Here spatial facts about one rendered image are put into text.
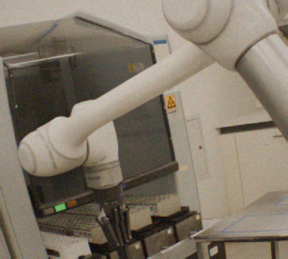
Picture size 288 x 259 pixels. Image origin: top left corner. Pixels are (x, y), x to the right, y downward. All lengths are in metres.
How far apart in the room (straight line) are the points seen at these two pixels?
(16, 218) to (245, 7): 0.92
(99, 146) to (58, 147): 0.15
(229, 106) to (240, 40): 3.33
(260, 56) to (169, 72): 0.34
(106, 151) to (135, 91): 0.23
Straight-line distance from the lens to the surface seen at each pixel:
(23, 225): 1.50
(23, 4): 2.97
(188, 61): 1.12
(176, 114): 1.95
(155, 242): 1.72
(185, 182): 1.96
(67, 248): 1.53
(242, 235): 1.46
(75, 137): 1.17
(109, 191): 1.35
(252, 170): 3.87
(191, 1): 0.82
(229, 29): 0.83
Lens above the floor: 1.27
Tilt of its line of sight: 3 degrees down
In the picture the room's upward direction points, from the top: 11 degrees counter-clockwise
